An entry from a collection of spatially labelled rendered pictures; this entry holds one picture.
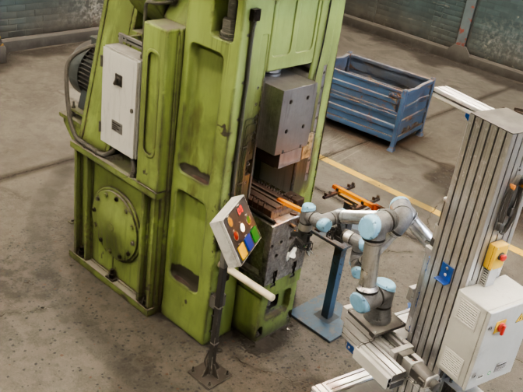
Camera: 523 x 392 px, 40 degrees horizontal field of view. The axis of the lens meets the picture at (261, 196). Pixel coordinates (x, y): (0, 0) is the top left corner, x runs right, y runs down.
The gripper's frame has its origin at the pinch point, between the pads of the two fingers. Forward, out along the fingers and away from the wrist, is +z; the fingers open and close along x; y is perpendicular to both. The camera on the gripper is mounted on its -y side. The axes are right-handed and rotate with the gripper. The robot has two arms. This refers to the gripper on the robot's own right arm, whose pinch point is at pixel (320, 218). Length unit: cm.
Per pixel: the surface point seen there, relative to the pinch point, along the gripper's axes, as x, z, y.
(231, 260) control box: -70, 3, 4
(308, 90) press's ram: 6, 26, -71
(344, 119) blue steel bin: 334, 223, 88
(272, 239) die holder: -15.6, 21.9, 19.8
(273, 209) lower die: -9.5, 28.5, 3.5
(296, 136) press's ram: 1, 26, -43
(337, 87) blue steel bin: 334, 240, 55
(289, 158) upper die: -2.9, 26.7, -30.0
